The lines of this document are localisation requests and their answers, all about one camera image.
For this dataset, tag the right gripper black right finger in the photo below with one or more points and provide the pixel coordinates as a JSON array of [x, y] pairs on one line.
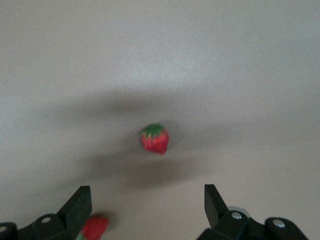
[[215, 207]]

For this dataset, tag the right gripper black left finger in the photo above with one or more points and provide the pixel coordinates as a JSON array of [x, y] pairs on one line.
[[72, 210]]

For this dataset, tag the red toy strawberry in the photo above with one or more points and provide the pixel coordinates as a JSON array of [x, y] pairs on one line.
[[156, 141], [96, 227]]

